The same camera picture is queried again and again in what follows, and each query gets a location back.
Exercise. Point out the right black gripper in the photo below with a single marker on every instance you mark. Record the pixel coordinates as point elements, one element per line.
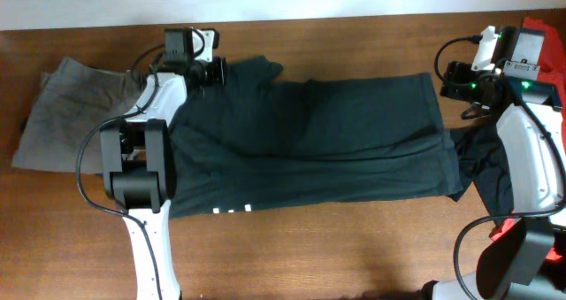
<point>457,72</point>

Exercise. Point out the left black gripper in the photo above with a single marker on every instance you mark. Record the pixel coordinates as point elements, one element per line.
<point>219,66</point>

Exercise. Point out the dark green t-shirt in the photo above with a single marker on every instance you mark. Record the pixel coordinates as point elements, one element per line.
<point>262,143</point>

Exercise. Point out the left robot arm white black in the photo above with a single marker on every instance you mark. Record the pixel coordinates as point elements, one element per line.
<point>139,175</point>

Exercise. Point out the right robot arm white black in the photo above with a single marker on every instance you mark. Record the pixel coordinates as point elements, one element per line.
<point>503,82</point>

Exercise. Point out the black garment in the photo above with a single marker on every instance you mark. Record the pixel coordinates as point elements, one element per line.
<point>483,162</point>

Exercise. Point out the red t-shirt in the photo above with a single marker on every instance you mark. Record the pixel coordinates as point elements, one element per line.
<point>552,63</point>

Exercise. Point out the folded grey shorts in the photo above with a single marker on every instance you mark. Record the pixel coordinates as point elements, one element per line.
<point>73,100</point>

